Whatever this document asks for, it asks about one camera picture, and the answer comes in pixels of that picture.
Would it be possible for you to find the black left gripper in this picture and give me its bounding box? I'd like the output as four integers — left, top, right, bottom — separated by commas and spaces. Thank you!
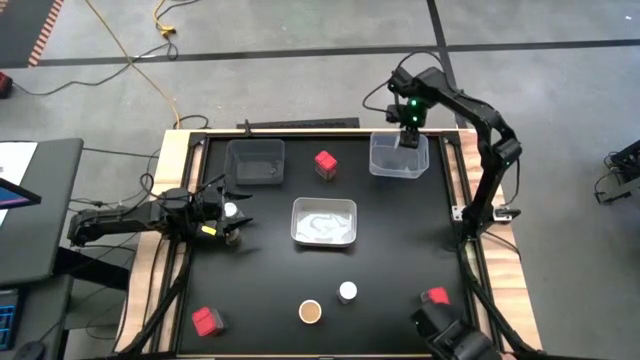
192, 186, 255, 243

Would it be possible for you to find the red block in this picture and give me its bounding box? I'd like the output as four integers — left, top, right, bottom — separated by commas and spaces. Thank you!
419, 286, 452, 307
313, 150, 339, 182
191, 306, 226, 338

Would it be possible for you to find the clear plastic bin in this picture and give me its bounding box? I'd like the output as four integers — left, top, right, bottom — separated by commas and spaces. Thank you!
368, 131, 431, 180

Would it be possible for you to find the dark translucent plastic bin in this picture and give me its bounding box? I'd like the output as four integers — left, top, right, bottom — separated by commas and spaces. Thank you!
223, 138, 286, 186

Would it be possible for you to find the light wooden table board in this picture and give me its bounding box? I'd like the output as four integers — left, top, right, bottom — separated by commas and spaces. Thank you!
113, 127, 545, 357

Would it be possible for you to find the white plastic caddy bin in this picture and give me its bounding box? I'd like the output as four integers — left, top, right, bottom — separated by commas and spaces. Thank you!
290, 196, 359, 249

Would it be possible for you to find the long black bar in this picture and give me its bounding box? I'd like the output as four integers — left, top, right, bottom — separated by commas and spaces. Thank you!
236, 117, 361, 131

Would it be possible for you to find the black desk foot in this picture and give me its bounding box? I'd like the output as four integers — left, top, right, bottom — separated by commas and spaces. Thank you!
53, 244, 132, 292

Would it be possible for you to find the grey desk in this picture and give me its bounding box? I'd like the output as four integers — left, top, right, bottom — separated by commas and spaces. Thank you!
0, 138, 85, 287

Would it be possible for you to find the black bulky object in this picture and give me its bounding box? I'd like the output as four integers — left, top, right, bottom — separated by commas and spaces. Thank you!
409, 302, 504, 360

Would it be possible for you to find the black equipment stand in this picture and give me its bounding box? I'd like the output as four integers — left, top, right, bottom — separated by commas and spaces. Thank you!
593, 138, 640, 205

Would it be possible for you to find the tablet screen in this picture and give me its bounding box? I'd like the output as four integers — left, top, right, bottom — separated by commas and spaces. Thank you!
0, 177, 43, 211

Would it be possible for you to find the white paper sheet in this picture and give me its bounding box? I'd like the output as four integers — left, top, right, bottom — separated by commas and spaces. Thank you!
0, 141, 39, 226

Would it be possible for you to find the backlit keyboard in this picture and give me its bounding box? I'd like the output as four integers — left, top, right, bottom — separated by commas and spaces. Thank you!
0, 288, 21, 352

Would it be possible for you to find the dark mat with striped edge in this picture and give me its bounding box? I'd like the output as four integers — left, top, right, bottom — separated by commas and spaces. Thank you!
0, 0, 66, 69

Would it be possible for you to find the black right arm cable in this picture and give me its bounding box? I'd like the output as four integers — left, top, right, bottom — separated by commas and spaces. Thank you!
362, 49, 446, 114

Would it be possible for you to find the black aluminium table frame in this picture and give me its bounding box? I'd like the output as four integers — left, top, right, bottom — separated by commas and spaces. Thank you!
114, 128, 546, 360

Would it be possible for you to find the silver arm base bracket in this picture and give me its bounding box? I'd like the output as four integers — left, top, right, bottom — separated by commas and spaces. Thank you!
451, 204, 522, 222

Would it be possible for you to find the black floor cable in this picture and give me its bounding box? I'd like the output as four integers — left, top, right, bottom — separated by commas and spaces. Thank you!
172, 114, 211, 130
69, 147, 166, 211
10, 42, 180, 97

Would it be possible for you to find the coiled yellow cable with plug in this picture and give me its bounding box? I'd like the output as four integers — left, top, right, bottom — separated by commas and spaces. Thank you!
152, 0, 177, 37

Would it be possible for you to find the long yellow cable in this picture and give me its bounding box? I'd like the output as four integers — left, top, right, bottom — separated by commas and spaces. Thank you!
83, 0, 181, 129

